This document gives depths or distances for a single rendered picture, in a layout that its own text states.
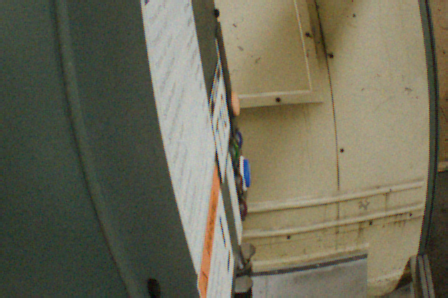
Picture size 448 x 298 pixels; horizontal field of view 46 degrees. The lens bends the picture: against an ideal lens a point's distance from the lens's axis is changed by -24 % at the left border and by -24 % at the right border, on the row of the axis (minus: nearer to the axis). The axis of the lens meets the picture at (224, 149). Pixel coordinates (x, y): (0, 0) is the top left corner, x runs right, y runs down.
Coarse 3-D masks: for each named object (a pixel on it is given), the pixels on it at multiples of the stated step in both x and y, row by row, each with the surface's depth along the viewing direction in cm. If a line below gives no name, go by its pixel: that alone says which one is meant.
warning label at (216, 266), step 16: (208, 208) 47; (208, 224) 46; (224, 224) 54; (208, 240) 45; (224, 240) 53; (208, 256) 44; (224, 256) 52; (208, 272) 43; (224, 272) 51; (208, 288) 43; (224, 288) 50
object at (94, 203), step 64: (0, 0) 18; (64, 0) 19; (128, 0) 28; (192, 0) 49; (0, 64) 20; (64, 64) 20; (128, 64) 28; (0, 128) 21; (64, 128) 21; (128, 128) 28; (0, 192) 23; (64, 192) 22; (128, 192) 27; (0, 256) 25; (64, 256) 24; (128, 256) 25
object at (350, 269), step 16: (352, 256) 165; (256, 272) 169; (272, 272) 169; (288, 272) 168; (304, 272) 168; (320, 272) 167; (336, 272) 165; (352, 272) 164; (256, 288) 167; (272, 288) 166; (288, 288) 165; (304, 288) 164; (320, 288) 163; (336, 288) 162; (352, 288) 161
